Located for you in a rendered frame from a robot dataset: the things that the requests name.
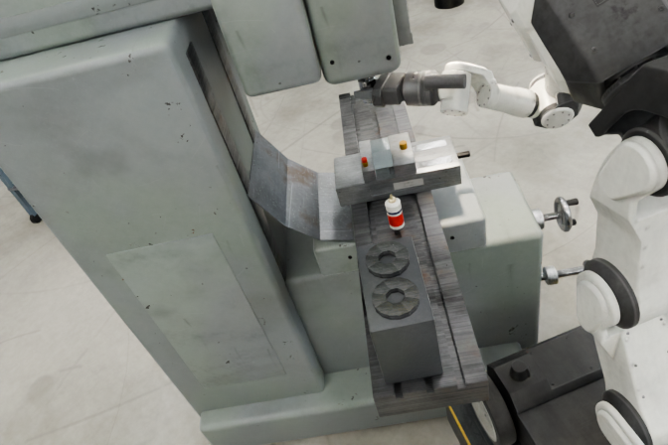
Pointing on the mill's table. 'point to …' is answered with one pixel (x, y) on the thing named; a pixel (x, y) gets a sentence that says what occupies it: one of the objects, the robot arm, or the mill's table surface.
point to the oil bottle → (395, 213)
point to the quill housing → (349, 10)
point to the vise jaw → (405, 163)
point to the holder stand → (399, 311)
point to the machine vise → (440, 166)
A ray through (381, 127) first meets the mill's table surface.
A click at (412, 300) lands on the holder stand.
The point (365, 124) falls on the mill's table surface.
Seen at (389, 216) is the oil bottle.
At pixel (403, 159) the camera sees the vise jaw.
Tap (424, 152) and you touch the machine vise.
